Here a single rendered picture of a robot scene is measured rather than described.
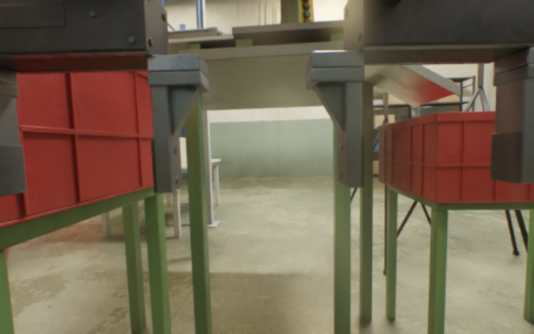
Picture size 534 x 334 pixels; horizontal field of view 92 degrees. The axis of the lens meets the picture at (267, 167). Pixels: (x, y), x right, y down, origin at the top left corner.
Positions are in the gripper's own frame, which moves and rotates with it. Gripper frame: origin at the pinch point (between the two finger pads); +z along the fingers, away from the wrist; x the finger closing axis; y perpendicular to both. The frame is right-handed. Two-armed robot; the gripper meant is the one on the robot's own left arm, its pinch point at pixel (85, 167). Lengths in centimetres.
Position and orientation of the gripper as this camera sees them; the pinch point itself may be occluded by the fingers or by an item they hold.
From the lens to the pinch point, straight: 25.6
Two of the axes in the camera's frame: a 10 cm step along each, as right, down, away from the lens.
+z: 0.3, 10.0, 0.8
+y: -0.1, -0.8, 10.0
